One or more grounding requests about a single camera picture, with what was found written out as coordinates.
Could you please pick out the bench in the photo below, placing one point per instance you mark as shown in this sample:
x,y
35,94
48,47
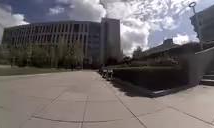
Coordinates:
x,y
107,74

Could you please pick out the dark trimmed hedge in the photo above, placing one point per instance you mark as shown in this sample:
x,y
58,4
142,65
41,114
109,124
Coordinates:
x,y
148,76

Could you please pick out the grey paved plaza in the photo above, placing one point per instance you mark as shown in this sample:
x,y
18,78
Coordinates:
x,y
78,100

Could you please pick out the large curved office building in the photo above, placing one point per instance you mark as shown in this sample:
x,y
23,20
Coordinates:
x,y
61,33

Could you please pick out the low distant building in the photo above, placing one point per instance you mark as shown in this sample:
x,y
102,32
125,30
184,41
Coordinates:
x,y
161,48

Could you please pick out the row of trees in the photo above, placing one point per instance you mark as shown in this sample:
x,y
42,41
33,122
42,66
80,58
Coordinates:
x,y
41,55

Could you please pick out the grass lawn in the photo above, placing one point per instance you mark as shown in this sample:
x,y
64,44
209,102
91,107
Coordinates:
x,y
21,70

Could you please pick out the lamp pole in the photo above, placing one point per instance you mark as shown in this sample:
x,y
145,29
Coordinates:
x,y
196,23

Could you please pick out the concrete steps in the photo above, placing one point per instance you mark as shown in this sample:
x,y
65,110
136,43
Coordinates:
x,y
211,79

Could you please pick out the glass building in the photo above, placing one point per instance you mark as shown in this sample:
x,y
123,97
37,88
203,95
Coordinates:
x,y
208,23

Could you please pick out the grey concrete wall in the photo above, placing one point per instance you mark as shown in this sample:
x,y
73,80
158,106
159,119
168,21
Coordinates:
x,y
203,63

